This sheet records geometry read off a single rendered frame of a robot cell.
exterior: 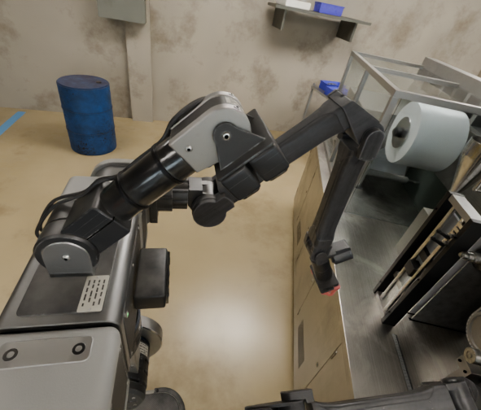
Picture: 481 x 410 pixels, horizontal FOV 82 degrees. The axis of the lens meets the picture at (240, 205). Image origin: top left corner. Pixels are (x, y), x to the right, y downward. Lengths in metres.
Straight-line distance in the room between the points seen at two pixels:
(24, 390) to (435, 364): 1.23
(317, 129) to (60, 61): 4.39
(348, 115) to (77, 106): 3.20
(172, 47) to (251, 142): 4.20
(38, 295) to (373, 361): 1.05
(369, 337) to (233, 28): 4.03
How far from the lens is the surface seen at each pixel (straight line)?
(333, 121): 0.61
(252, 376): 2.00
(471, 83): 2.16
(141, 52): 4.43
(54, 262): 0.40
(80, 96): 3.51
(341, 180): 0.71
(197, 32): 4.44
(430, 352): 1.37
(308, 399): 0.73
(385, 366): 1.22
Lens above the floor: 1.84
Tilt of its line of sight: 37 degrees down
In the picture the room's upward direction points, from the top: 12 degrees clockwise
